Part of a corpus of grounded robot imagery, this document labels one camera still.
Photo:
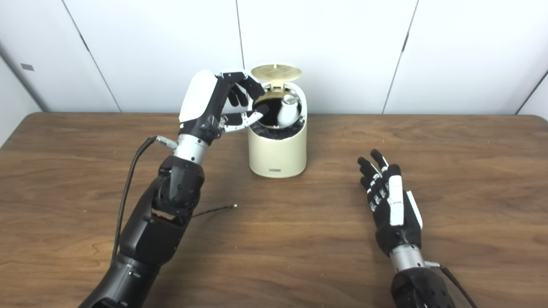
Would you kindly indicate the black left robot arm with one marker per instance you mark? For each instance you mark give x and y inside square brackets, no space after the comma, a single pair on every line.
[158,231]

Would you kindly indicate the round cream bin lid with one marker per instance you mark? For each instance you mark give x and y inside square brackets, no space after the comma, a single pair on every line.
[276,72]

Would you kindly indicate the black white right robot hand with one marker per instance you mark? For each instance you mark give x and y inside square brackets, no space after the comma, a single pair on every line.
[396,209]

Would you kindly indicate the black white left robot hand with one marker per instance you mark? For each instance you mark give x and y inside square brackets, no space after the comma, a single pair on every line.
[199,102]

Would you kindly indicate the cream-colored desktop trash bin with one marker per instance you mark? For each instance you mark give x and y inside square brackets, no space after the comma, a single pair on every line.
[277,154]

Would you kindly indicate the small white plastic bottle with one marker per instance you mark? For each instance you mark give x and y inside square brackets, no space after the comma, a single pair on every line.
[287,112]

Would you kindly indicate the black trash bag liner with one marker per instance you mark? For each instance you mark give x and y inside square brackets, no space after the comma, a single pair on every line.
[278,132]

